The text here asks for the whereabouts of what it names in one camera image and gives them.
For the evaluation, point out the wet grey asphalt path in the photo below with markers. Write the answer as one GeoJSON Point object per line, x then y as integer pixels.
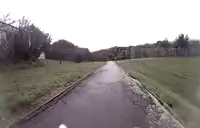
{"type": "Point", "coordinates": [103, 96]}

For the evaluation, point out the kerb strip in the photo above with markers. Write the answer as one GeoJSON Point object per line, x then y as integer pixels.
{"type": "Point", "coordinates": [54, 98]}

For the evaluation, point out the long wall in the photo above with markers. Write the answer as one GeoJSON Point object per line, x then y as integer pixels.
{"type": "Point", "coordinates": [161, 51]}

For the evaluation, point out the grass verge with weeds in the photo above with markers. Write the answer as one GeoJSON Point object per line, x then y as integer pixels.
{"type": "Point", "coordinates": [28, 83]}

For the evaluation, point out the small white sign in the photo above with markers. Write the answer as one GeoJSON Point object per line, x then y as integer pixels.
{"type": "Point", "coordinates": [41, 56]}

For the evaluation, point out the robot's own part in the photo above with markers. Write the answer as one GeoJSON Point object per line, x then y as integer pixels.
{"type": "Point", "coordinates": [63, 126]}

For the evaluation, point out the row of trees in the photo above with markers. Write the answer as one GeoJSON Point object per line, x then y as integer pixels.
{"type": "Point", "coordinates": [169, 42]}

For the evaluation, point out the mown grass field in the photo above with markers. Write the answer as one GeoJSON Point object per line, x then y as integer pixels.
{"type": "Point", "coordinates": [181, 80]}

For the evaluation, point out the dense trees and bushes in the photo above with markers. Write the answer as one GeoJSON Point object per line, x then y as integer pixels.
{"type": "Point", "coordinates": [38, 46]}

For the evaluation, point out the grey building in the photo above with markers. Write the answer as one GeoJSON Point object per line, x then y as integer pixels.
{"type": "Point", "coordinates": [1, 38]}

